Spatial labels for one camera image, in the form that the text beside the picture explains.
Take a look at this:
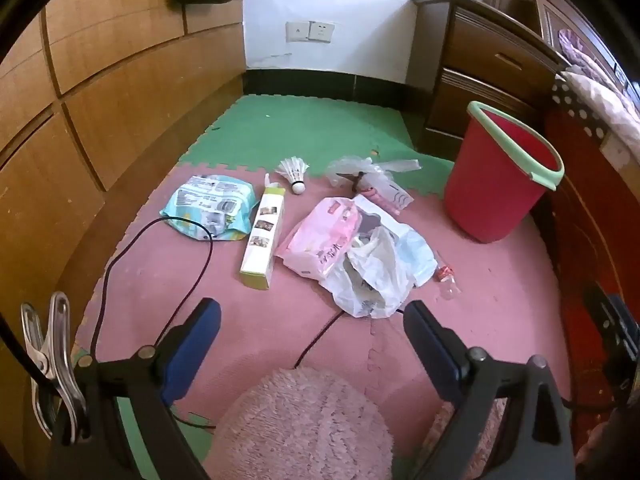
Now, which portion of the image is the brown polka dot fabric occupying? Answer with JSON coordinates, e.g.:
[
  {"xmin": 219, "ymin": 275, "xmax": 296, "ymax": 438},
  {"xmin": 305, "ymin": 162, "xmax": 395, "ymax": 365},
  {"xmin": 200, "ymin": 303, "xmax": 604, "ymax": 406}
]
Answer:
[{"xmin": 551, "ymin": 74, "xmax": 608, "ymax": 128}]

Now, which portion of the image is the green foam floor mat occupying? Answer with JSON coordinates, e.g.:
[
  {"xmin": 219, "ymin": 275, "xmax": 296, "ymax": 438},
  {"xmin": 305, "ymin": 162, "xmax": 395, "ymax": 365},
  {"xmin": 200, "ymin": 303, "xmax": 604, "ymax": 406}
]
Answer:
[
  {"xmin": 120, "ymin": 400, "xmax": 217, "ymax": 480},
  {"xmin": 177, "ymin": 94, "xmax": 456, "ymax": 201}
]

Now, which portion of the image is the clear plastic bag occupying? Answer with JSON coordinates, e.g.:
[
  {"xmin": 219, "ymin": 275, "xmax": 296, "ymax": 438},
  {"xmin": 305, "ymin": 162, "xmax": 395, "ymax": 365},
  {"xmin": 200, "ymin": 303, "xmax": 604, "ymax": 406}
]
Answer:
[{"xmin": 325, "ymin": 156, "xmax": 422, "ymax": 191}]

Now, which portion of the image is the white plastic bag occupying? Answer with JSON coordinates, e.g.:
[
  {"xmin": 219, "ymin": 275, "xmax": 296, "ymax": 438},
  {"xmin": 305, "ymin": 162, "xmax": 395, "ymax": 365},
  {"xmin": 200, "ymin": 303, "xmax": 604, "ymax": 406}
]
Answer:
[{"xmin": 320, "ymin": 195, "xmax": 418, "ymax": 319}]

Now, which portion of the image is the metal spring clip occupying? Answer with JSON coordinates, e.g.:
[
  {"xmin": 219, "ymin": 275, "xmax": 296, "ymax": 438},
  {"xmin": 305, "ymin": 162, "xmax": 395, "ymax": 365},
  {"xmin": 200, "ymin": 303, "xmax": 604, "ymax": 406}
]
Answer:
[{"xmin": 20, "ymin": 291, "xmax": 96, "ymax": 443}]

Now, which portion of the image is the red patterned bed cover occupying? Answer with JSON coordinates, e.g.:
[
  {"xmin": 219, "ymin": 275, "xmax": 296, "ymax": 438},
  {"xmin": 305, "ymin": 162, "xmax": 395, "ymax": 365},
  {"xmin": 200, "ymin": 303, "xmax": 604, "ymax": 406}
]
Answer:
[{"xmin": 542, "ymin": 105, "xmax": 640, "ymax": 461}]

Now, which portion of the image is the red bucket with green rim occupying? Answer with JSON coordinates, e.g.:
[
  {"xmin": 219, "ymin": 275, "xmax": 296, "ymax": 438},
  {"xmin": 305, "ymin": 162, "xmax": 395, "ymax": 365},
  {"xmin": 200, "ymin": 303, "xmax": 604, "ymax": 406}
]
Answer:
[{"xmin": 444, "ymin": 101, "xmax": 565, "ymax": 244}]

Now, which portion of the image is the white tissue sheet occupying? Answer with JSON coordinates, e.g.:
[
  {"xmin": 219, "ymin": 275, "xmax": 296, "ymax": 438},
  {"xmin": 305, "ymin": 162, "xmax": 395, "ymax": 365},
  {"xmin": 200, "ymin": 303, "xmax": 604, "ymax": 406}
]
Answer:
[{"xmin": 397, "ymin": 232, "xmax": 438, "ymax": 288}]

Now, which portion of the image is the white badminton shuttlecock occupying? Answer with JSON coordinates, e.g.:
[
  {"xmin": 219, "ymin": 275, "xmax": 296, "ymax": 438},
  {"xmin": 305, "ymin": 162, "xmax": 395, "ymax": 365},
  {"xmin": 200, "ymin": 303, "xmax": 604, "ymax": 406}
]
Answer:
[{"xmin": 276, "ymin": 157, "xmax": 311, "ymax": 195}]

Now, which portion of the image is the light wooden wardrobe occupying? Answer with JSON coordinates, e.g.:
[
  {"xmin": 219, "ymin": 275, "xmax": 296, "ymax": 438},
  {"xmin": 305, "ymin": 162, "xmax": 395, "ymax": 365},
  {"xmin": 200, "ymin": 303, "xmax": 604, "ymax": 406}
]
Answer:
[{"xmin": 0, "ymin": 0, "xmax": 246, "ymax": 461}]

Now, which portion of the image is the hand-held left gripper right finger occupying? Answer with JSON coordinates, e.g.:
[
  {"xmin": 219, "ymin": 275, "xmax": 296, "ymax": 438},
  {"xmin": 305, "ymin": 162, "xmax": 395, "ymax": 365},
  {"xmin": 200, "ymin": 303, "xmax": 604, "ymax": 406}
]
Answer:
[{"xmin": 402, "ymin": 300, "xmax": 578, "ymax": 480}]

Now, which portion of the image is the blue wet wipes packet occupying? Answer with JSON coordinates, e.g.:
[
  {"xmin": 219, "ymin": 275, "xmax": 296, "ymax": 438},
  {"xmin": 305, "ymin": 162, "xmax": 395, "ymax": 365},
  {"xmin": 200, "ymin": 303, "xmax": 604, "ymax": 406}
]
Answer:
[{"xmin": 159, "ymin": 174, "xmax": 260, "ymax": 242}]

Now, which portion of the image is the dark wooden drawer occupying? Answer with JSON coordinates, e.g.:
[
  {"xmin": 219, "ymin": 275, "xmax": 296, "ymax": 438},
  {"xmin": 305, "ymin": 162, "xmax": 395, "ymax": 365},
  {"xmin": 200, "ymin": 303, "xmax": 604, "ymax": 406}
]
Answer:
[
  {"xmin": 445, "ymin": 7, "xmax": 561, "ymax": 106},
  {"xmin": 430, "ymin": 67, "xmax": 541, "ymax": 136}
]

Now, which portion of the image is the clear bottle with red label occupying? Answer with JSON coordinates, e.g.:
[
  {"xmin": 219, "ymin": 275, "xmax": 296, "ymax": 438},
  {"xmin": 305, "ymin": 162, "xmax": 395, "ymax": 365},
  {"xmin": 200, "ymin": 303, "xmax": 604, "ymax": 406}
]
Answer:
[{"xmin": 432, "ymin": 252, "xmax": 463, "ymax": 301}]

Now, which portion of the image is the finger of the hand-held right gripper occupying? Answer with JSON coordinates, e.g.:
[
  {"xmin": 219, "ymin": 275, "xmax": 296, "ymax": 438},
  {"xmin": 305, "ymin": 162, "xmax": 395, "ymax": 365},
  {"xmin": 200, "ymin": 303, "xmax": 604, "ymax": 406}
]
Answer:
[{"xmin": 582, "ymin": 282, "xmax": 640, "ymax": 361}]

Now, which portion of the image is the long white green box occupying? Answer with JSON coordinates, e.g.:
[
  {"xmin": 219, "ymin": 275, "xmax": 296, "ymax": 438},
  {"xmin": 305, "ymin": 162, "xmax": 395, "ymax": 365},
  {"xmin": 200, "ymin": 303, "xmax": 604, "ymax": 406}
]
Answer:
[{"xmin": 239, "ymin": 173, "xmax": 287, "ymax": 291}]

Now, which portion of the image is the pink tissue packet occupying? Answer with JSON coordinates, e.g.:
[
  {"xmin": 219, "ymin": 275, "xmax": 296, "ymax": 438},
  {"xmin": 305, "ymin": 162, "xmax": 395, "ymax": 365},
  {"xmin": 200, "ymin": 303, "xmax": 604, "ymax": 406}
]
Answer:
[{"xmin": 275, "ymin": 197, "xmax": 373, "ymax": 281}]

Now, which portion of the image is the pink white striped packet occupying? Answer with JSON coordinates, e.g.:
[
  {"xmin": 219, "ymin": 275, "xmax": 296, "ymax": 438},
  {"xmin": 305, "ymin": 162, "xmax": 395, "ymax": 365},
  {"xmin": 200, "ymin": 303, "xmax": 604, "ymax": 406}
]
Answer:
[{"xmin": 361, "ymin": 185, "xmax": 416, "ymax": 217}]

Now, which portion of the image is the pink foam floor mat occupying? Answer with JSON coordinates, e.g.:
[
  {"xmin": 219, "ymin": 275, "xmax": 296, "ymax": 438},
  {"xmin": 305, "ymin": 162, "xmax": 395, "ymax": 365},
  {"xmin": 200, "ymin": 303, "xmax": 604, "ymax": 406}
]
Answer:
[{"xmin": 75, "ymin": 160, "xmax": 573, "ymax": 480}]

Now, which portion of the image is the dark wooden nightstand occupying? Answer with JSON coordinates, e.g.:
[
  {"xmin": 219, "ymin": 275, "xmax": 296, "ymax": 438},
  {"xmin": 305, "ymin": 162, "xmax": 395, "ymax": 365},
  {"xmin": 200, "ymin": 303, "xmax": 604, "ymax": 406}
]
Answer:
[{"xmin": 410, "ymin": 0, "xmax": 571, "ymax": 156}]

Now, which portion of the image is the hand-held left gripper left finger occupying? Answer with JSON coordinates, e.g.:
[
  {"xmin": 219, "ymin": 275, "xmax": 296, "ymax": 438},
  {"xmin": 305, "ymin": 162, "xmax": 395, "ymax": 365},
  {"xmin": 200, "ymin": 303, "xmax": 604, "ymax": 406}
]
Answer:
[{"xmin": 47, "ymin": 297, "xmax": 223, "ymax": 480}]

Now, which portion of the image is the cream printed sheet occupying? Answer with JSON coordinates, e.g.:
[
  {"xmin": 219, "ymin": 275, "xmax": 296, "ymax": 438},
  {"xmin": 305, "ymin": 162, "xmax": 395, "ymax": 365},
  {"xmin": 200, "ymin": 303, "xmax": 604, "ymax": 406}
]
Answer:
[{"xmin": 597, "ymin": 130, "xmax": 633, "ymax": 171}]

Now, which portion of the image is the person's right leg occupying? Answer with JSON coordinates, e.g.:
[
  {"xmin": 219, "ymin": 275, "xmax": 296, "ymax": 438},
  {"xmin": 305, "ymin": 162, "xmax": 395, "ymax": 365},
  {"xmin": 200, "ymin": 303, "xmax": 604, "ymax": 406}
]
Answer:
[{"xmin": 422, "ymin": 395, "xmax": 508, "ymax": 480}]

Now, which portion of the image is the thin black cable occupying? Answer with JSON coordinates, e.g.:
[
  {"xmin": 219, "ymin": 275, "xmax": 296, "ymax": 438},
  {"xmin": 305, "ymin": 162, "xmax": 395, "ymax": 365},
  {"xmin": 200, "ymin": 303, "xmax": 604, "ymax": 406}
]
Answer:
[
  {"xmin": 294, "ymin": 310, "xmax": 346, "ymax": 370},
  {"xmin": 90, "ymin": 216, "xmax": 215, "ymax": 361}
]

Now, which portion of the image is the thick black cable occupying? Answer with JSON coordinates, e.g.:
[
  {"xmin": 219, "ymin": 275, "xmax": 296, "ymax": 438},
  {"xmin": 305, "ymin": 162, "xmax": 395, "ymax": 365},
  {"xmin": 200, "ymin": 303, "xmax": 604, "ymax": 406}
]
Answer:
[{"xmin": 0, "ymin": 305, "xmax": 56, "ymax": 396}]

